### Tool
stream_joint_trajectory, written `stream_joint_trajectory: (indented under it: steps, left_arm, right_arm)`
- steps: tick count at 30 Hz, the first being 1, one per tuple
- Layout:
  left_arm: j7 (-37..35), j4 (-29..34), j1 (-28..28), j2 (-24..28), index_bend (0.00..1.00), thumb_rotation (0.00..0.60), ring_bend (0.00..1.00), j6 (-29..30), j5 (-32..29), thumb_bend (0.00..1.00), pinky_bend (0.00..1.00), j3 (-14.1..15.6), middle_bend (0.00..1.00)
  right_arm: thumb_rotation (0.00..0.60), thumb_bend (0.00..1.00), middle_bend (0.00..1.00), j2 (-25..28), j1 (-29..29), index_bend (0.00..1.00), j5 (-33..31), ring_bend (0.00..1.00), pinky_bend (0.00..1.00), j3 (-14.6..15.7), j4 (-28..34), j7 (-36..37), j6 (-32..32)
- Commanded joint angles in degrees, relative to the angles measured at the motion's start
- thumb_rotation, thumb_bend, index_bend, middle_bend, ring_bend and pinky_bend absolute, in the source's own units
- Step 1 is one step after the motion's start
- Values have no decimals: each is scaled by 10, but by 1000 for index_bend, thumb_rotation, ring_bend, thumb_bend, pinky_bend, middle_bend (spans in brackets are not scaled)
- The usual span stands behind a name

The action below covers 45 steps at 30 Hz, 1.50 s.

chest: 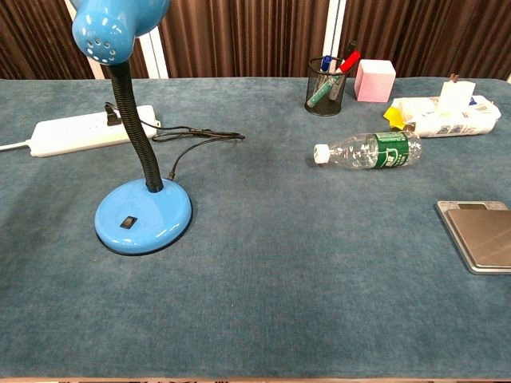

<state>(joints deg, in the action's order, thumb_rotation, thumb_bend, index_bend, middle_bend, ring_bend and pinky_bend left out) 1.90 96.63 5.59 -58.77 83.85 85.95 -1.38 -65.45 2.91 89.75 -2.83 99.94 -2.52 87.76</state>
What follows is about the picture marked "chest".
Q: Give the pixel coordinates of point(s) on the pink white eraser block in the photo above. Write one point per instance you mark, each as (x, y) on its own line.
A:
(374, 81)

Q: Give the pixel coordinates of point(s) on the blue capped marker pen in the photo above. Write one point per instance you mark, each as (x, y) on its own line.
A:
(326, 63)

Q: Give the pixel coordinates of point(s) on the brown curtain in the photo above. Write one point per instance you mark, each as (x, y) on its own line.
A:
(247, 36)

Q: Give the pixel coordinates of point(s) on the blue desk lamp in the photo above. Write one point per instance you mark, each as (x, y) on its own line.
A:
(147, 211)

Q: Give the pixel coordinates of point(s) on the black marker pen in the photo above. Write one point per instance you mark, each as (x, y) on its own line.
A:
(351, 46)

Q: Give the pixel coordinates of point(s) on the white tissue pack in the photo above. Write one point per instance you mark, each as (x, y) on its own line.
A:
(447, 119)

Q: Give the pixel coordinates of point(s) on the black mesh pen holder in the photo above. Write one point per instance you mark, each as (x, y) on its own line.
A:
(325, 95)

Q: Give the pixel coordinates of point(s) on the white power strip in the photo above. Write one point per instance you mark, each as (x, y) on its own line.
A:
(76, 133)

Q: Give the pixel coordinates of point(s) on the red marker pen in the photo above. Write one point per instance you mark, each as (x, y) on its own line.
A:
(349, 61)

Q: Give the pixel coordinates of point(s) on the green marker pen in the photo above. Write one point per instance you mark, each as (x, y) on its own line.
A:
(324, 92)

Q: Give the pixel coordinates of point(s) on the teal blue tablecloth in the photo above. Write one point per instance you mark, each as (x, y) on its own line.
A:
(255, 259)

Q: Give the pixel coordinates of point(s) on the silver kitchen scale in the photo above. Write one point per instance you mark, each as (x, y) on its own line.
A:
(481, 237)

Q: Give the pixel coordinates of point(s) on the yellow wrapper piece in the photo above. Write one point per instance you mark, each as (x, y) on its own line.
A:
(393, 117)

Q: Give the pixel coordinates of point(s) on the clear plastic water bottle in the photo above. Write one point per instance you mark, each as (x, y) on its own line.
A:
(375, 151)

